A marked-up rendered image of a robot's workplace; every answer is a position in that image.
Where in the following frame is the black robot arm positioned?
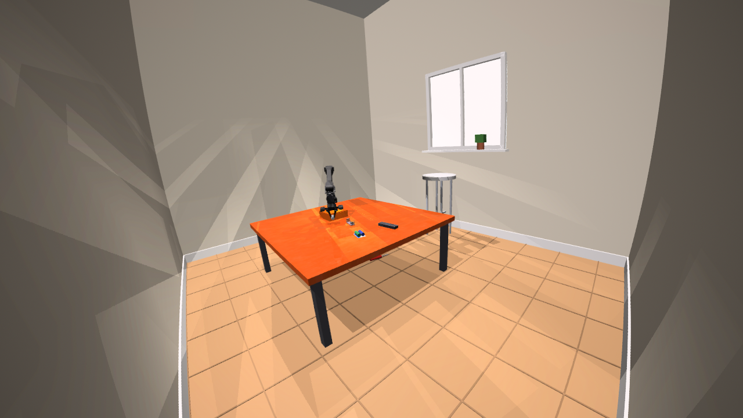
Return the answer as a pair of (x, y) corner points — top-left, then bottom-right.
(324, 165), (337, 211)

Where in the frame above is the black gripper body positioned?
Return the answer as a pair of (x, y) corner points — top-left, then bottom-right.
(320, 200), (343, 212)

